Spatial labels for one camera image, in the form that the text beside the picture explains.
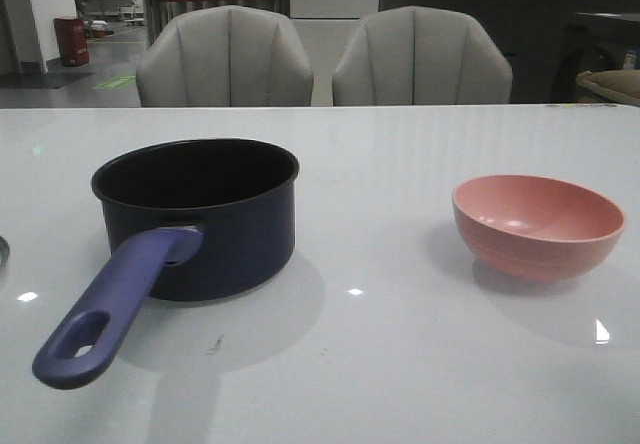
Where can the dark blue saucepan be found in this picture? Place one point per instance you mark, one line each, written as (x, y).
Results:
(190, 220)

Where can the pink bowl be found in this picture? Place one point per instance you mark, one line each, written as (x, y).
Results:
(536, 228)

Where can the glass lid with blue knob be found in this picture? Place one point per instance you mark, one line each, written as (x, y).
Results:
(4, 253)

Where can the right beige chair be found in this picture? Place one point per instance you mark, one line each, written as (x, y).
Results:
(420, 56)

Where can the beige chair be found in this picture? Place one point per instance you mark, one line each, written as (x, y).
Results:
(420, 56)
(228, 56)

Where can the left beige chair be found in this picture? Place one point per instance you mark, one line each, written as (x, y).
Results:
(228, 56)

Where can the dark counter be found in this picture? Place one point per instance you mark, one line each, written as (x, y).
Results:
(540, 38)

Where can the red bin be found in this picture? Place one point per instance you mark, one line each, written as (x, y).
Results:
(71, 40)

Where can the tan cushion seat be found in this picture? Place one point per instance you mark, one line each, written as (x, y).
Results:
(620, 86)

